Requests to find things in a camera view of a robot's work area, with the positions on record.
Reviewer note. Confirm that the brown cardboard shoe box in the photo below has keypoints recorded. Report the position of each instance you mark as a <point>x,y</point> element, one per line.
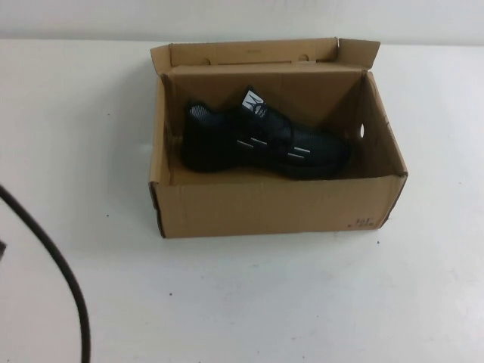
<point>264,211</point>

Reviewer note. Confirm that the black knit sneaker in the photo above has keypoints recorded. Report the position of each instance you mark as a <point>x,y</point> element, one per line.
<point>234,151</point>

